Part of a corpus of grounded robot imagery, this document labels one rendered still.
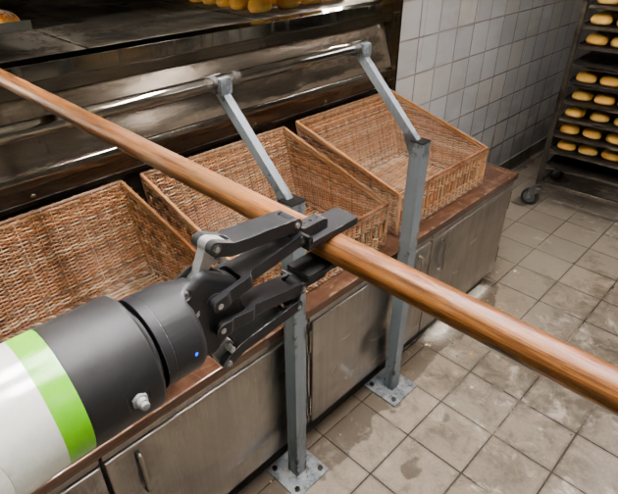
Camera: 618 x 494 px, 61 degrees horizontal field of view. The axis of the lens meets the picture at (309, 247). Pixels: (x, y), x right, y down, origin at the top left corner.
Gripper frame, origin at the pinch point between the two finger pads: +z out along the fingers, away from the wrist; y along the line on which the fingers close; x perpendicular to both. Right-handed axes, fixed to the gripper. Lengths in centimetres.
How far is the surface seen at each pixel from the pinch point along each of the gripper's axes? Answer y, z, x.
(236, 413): 81, 19, -46
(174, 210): 40, 30, -82
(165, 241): 46, 25, -80
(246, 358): 64, 23, -46
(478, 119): 69, 235, -101
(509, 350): 0.0, -1.2, 20.0
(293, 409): 88, 35, -42
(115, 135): -0.9, -1.0, -39.0
